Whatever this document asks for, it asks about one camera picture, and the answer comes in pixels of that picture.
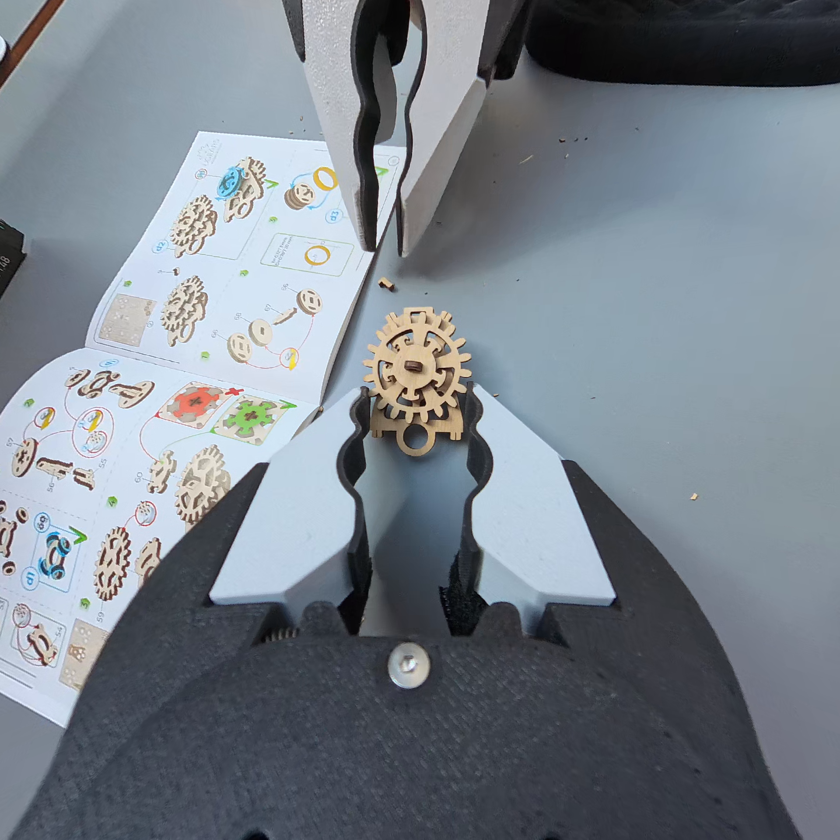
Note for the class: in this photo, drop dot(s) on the black model kit box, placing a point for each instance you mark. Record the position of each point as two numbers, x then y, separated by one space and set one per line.
9 262

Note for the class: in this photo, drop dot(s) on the illustrated instruction booklet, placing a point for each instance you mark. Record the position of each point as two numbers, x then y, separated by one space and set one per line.
197 315

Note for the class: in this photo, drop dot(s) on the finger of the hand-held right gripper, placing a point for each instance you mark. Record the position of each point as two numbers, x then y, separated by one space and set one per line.
328 85
453 59

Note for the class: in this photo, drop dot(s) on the wooden gear assembly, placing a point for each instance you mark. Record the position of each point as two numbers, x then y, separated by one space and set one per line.
394 354

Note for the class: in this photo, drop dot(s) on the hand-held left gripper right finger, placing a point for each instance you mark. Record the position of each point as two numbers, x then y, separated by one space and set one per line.
531 525

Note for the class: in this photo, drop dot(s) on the black quilted cushion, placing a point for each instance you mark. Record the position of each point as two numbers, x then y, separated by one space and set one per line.
689 33

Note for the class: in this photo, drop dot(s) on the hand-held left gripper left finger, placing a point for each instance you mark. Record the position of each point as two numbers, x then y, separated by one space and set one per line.
282 525

